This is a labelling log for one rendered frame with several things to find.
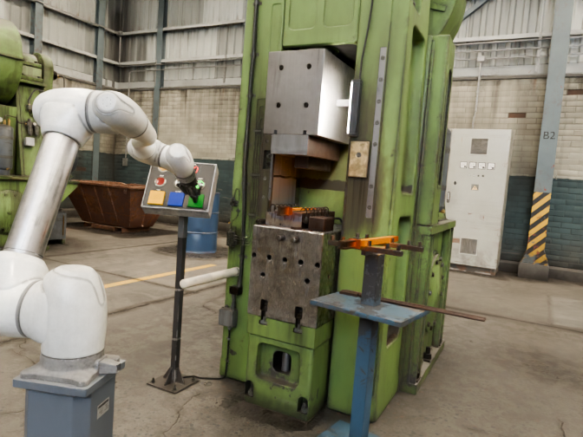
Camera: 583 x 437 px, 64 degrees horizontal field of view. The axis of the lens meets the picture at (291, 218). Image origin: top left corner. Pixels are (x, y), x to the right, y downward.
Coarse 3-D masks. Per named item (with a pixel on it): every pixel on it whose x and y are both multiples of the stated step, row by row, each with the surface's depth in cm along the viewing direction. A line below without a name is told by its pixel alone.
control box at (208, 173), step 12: (156, 168) 242; (204, 168) 242; (216, 168) 243; (168, 180) 239; (204, 180) 239; (216, 180) 246; (144, 192) 236; (168, 192) 236; (204, 192) 236; (144, 204) 233; (204, 204) 233; (192, 216) 238; (204, 216) 237
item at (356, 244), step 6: (342, 240) 169; (348, 240) 171; (354, 240) 172; (360, 240) 174; (366, 240) 180; (372, 240) 184; (378, 240) 189; (384, 240) 193; (396, 240) 203; (342, 246) 168; (348, 246) 171; (354, 246) 173
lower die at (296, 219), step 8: (272, 216) 232; (280, 216) 230; (288, 216) 228; (296, 216) 226; (304, 216) 227; (312, 216) 236; (272, 224) 232; (288, 224) 228; (296, 224) 227; (304, 224) 228
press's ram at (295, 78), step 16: (272, 64) 229; (288, 64) 225; (304, 64) 222; (320, 64) 218; (336, 64) 230; (272, 80) 230; (288, 80) 226; (304, 80) 222; (320, 80) 218; (336, 80) 232; (272, 96) 230; (288, 96) 226; (304, 96) 222; (320, 96) 218; (336, 96) 234; (272, 112) 230; (288, 112) 226; (304, 112) 222; (320, 112) 219; (336, 112) 236; (272, 128) 231; (288, 128) 227; (304, 128) 223; (320, 128) 221; (336, 128) 238
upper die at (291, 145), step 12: (276, 144) 230; (288, 144) 227; (300, 144) 224; (312, 144) 227; (324, 144) 240; (336, 144) 254; (288, 156) 248; (312, 156) 230; (324, 156) 242; (336, 156) 255
